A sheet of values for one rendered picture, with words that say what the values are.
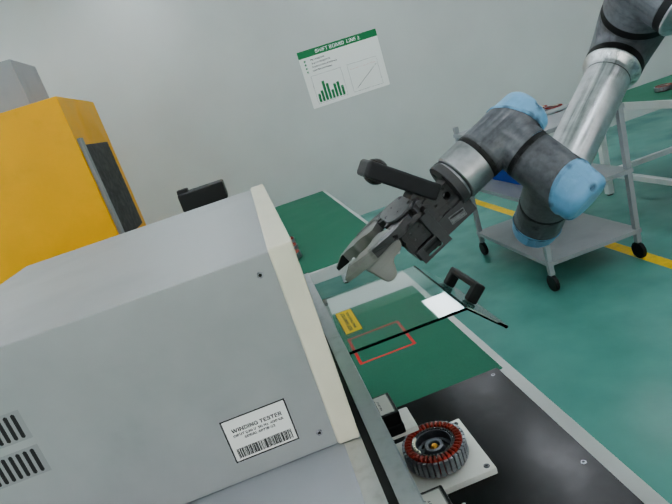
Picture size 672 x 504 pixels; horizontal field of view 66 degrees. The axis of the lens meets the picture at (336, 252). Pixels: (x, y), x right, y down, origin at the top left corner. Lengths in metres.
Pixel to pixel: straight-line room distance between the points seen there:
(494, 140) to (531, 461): 0.53
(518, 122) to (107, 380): 0.60
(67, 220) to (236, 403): 3.77
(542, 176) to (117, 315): 0.55
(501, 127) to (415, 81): 5.43
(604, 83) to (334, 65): 5.09
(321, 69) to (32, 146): 3.06
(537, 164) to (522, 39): 6.03
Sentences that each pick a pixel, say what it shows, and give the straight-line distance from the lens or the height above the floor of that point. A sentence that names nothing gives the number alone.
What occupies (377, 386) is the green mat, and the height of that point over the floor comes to 0.75.
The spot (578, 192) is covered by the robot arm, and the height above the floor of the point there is 1.21.
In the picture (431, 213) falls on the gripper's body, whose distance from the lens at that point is 0.76.
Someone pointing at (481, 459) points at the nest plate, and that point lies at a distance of 0.98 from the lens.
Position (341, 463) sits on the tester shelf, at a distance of 0.51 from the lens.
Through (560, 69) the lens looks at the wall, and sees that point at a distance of 7.00.
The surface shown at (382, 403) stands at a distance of 0.91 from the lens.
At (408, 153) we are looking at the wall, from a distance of 6.17.
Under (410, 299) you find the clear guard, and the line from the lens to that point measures 0.89.
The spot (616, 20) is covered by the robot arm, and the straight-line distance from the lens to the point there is 1.04.
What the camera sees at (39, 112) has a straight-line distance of 4.18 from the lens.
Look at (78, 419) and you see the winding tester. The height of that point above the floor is 1.23.
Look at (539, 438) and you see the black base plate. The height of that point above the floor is 0.77.
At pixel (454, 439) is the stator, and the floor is 0.82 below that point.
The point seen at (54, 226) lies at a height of 1.13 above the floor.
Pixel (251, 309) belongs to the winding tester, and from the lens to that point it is 0.46.
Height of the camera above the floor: 1.42
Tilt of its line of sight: 17 degrees down
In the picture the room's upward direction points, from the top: 18 degrees counter-clockwise
